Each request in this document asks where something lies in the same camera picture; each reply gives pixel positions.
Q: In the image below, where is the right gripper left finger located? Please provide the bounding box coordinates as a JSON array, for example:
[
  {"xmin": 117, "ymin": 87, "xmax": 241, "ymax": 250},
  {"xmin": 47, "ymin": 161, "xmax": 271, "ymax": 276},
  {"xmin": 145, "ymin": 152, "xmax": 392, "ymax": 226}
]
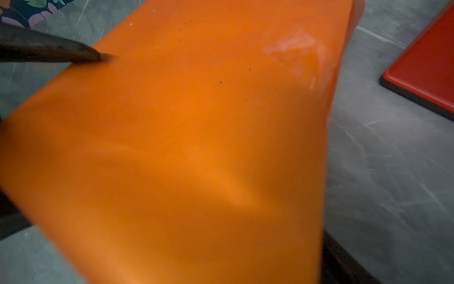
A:
[{"xmin": 0, "ymin": 192, "xmax": 32, "ymax": 240}]

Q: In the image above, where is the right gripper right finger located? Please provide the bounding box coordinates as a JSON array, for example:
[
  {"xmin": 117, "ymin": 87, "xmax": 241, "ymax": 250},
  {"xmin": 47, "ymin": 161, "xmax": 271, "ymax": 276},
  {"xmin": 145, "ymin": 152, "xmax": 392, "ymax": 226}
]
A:
[{"xmin": 320, "ymin": 230, "xmax": 380, "ymax": 284}]

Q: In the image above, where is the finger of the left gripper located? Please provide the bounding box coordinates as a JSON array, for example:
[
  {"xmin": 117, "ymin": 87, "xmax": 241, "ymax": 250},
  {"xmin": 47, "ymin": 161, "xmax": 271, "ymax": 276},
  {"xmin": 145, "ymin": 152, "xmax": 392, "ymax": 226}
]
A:
[{"xmin": 1, "ymin": 23, "xmax": 102, "ymax": 63}]

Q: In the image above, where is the clear tape strip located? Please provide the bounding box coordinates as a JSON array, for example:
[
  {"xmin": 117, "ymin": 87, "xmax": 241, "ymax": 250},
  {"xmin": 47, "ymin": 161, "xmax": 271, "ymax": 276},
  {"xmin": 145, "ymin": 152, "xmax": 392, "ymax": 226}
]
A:
[{"xmin": 264, "ymin": 27, "xmax": 336, "ymax": 93}]

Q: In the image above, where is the red tape dispenser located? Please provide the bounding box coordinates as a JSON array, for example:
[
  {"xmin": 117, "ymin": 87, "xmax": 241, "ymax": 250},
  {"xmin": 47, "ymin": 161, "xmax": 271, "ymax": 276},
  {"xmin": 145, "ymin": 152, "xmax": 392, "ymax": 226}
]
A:
[{"xmin": 380, "ymin": 1, "xmax": 454, "ymax": 120}]

